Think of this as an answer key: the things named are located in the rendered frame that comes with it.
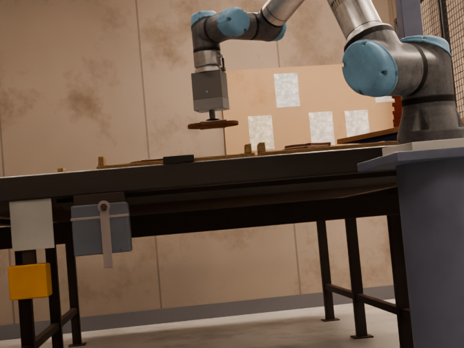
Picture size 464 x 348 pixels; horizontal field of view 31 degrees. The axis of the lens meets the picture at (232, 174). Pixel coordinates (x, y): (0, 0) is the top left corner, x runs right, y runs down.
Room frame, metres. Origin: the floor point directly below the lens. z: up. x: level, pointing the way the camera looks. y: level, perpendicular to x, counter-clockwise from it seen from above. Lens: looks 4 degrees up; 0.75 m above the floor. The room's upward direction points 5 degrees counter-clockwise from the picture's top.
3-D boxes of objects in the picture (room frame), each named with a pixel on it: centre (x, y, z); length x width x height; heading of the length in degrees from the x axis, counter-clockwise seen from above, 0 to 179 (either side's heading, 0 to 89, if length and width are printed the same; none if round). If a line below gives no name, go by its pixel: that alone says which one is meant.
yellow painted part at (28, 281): (2.01, 0.51, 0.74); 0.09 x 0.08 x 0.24; 95
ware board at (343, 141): (3.04, -0.75, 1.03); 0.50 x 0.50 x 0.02; 35
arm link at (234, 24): (2.19, -0.04, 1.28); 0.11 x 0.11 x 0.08; 37
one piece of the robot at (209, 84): (2.27, 0.03, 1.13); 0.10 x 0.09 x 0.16; 165
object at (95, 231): (2.03, 0.33, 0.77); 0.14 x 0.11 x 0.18; 95
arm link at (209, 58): (2.26, 0.04, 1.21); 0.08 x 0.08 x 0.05
